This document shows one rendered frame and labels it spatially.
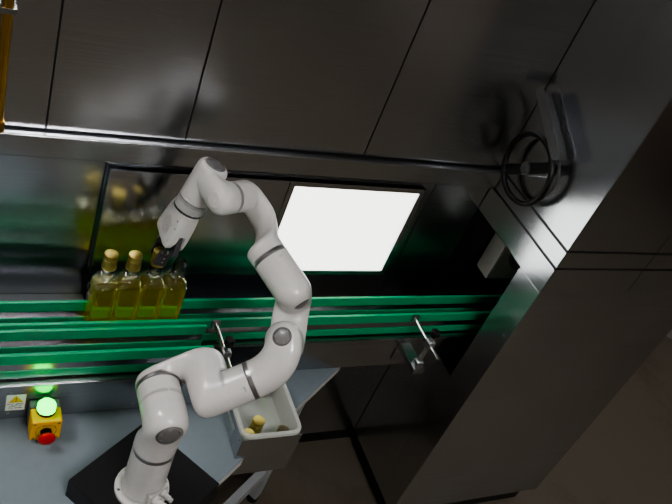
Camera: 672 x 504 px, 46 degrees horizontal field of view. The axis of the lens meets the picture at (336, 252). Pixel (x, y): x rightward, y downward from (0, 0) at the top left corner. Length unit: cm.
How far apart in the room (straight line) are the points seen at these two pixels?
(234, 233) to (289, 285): 48
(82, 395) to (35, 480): 23
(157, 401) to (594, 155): 125
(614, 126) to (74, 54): 130
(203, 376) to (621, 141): 117
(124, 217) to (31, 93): 40
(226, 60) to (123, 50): 23
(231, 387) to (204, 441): 48
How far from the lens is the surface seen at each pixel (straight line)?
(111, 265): 195
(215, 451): 214
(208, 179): 180
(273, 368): 167
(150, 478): 185
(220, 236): 215
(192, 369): 174
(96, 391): 208
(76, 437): 210
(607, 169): 213
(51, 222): 206
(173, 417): 170
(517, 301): 236
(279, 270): 172
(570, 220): 221
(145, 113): 190
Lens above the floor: 244
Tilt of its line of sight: 36 degrees down
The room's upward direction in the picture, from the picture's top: 24 degrees clockwise
